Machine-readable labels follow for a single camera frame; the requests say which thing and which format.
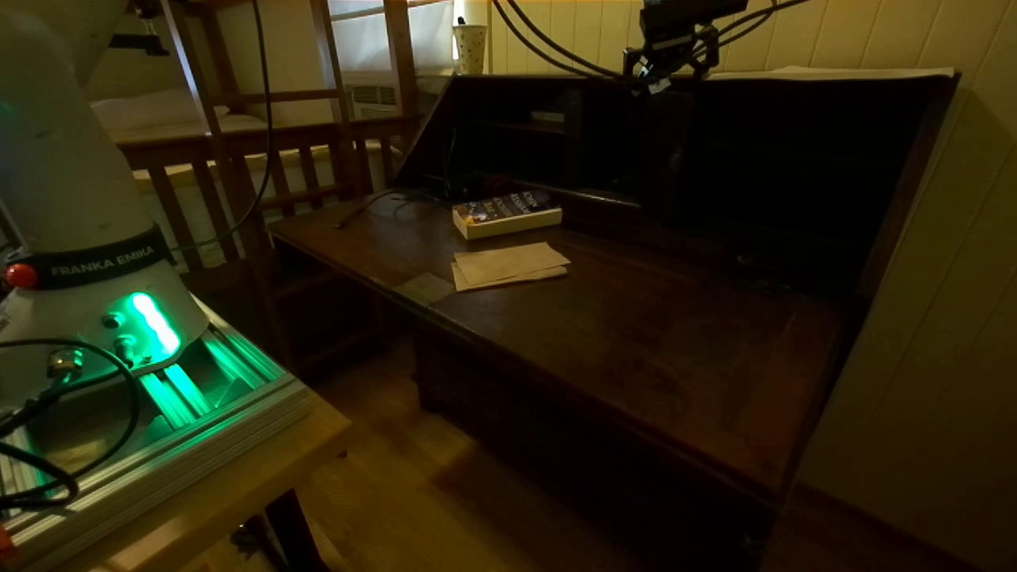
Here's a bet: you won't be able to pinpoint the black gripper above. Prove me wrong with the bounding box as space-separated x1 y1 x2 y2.
624 0 724 96

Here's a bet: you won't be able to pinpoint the light wooden robot table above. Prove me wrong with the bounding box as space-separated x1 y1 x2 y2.
28 388 355 572

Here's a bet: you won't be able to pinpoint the dark wooden secretary desk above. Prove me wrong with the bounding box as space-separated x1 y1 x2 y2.
266 66 962 572

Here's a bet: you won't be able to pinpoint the thin black desk cable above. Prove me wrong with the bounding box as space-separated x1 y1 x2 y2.
333 183 455 232

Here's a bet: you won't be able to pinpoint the folded beige paper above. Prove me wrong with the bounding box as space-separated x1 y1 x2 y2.
448 238 576 297

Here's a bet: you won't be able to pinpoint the wooden slatted chair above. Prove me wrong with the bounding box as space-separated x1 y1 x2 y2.
112 107 426 369

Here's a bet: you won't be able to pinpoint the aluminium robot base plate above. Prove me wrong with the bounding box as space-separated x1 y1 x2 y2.
0 300 316 565

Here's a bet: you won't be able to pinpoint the long black hanging cable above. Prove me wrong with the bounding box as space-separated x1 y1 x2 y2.
224 0 283 232

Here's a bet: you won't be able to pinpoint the red round knob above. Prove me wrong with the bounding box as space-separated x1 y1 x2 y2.
3 261 40 294

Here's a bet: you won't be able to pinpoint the black looped base cables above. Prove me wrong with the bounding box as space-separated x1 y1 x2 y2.
0 333 146 515

